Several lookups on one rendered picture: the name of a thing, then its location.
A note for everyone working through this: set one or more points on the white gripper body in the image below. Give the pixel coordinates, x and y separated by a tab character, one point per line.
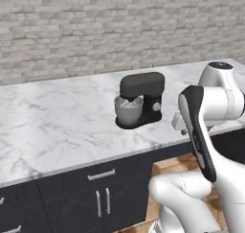
179	123

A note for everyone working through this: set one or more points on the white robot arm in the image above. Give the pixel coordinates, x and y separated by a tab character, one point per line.
226	102

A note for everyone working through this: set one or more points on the black stand mixer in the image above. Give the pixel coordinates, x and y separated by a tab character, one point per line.
143	93

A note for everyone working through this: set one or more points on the dark cupboard run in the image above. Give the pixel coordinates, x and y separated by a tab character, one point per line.
229	145

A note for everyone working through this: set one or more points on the dark cupboard door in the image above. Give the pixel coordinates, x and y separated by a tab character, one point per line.
70	214
127	205

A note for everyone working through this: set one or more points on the dark drawer front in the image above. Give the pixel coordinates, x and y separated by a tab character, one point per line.
67	185
32	222
22	198

